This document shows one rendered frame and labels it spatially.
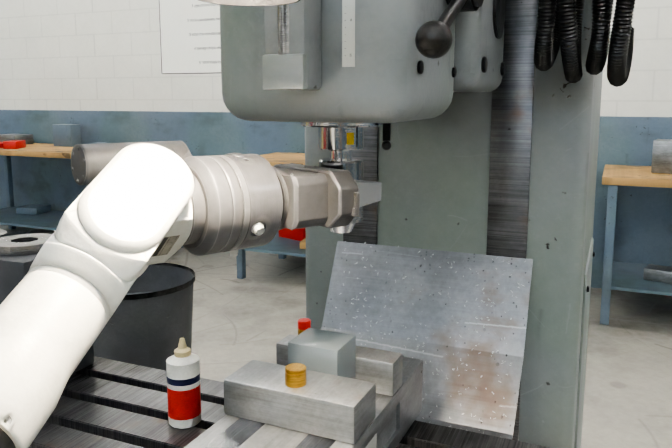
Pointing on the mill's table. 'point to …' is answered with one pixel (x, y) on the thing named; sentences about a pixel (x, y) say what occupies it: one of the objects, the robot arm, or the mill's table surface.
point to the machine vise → (394, 387)
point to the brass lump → (295, 375)
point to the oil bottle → (183, 387)
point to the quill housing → (352, 42)
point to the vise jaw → (301, 401)
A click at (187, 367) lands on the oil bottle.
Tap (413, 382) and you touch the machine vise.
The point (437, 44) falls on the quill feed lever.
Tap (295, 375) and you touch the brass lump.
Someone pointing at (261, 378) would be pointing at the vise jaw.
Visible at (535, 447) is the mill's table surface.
